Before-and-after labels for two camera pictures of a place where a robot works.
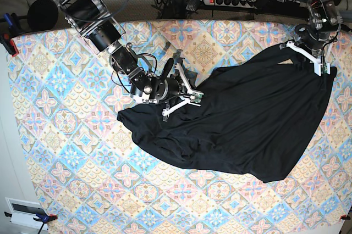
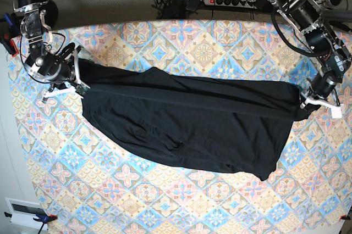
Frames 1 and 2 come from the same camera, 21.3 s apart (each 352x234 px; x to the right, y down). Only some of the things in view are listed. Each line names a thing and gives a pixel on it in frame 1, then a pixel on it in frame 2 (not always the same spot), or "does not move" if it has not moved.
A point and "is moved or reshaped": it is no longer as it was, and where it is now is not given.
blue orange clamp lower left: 45,218 does not move
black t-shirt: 254,119 is moved or reshaped
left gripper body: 166,89 → 55,69
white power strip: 231,1 does not move
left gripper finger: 167,68 → 67,50
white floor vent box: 23,213 does not move
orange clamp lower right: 345,217 does not move
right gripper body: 313,40 → 322,85
